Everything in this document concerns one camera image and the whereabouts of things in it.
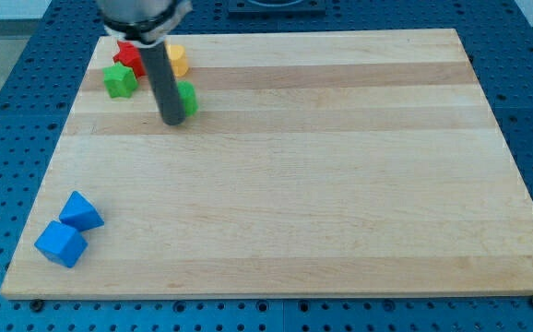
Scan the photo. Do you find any green cylinder block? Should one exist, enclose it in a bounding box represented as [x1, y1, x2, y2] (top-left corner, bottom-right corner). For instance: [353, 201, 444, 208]
[177, 80, 198, 117]

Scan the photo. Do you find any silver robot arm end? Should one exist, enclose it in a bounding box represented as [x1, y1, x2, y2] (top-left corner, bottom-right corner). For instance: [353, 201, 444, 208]
[96, 0, 193, 48]

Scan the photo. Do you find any green star block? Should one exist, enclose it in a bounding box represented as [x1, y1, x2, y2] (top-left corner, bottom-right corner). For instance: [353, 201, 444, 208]
[102, 62, 138, 99]

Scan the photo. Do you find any red star block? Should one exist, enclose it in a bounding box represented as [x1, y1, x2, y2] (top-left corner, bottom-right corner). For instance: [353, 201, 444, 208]
[113, 41, 146, 78]

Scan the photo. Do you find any light wooden board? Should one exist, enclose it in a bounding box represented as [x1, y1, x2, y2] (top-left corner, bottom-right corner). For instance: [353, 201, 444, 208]
[0, 29, 533, 301]

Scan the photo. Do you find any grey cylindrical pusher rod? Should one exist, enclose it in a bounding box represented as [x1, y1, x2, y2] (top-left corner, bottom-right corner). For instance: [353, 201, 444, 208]
[139, 41, 185, 126]

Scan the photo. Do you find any yellow cylinder block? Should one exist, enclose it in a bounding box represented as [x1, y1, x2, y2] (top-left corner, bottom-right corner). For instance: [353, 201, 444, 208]
[165, 43, 189, 77]

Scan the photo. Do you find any blue triangular block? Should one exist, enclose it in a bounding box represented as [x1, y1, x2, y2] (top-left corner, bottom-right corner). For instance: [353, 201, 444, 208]
[59, 191, 104, 231]

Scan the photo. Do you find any blue cube block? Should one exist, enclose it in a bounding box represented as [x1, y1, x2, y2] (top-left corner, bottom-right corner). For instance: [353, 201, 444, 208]
[34, 220, 88, 268]

